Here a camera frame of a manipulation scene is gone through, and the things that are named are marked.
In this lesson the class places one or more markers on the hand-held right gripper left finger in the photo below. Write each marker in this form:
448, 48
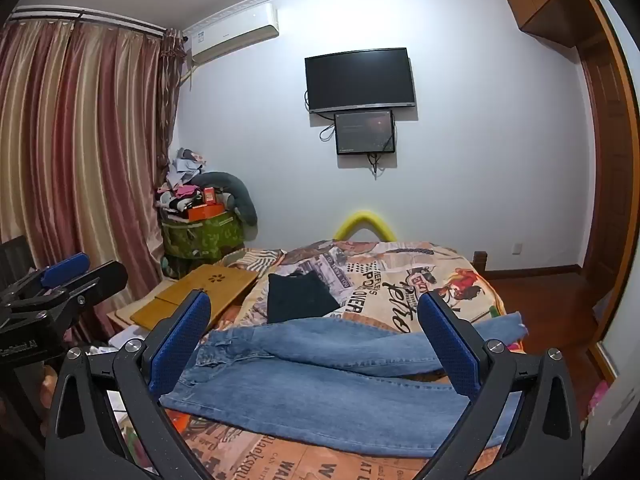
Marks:
182, 340

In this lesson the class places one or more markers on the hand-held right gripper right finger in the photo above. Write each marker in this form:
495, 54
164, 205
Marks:
450, 345

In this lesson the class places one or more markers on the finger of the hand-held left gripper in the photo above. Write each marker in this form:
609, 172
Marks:
102, 277
65, 266

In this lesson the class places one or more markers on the blue denim pants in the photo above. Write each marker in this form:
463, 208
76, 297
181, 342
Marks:
325, 380

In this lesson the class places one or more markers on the black mesh chair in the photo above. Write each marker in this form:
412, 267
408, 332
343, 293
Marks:
11, 257

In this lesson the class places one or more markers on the white crumpled papers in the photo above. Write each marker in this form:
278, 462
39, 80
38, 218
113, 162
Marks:
125, 337

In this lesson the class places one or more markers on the wooden lap desk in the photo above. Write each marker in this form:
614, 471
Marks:
210, 282

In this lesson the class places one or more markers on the printed blanket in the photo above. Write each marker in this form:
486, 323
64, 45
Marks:
380, 280

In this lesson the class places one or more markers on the green patterned bag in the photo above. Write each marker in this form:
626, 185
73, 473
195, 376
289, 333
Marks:
200, 237

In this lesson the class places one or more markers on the orange box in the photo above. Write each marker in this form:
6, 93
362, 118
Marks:
205, 211

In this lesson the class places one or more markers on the dark folded garment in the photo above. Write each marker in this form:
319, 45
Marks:
300, 300

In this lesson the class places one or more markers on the pile of mixed clothes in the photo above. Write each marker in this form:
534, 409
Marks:
180, 180

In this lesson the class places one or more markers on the striped pink curtain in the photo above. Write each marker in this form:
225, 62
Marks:
75, 135

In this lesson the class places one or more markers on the small red box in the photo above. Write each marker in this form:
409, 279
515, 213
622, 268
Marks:
208, 196

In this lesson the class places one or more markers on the grey long pillow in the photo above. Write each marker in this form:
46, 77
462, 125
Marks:
240, 195

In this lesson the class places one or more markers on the small black monitor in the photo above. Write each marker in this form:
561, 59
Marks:
365, 132

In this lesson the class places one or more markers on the wooden door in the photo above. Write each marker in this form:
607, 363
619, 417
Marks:
602, 160

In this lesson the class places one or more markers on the white air conditioner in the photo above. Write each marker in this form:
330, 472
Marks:
230, 30

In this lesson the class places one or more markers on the wooden bed post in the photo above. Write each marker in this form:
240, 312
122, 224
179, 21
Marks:
480, 261

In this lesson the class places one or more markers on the white curtain rail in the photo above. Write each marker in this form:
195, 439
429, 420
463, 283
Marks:
100, 19

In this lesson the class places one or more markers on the black wall television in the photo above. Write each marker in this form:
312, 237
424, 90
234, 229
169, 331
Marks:
360, 80

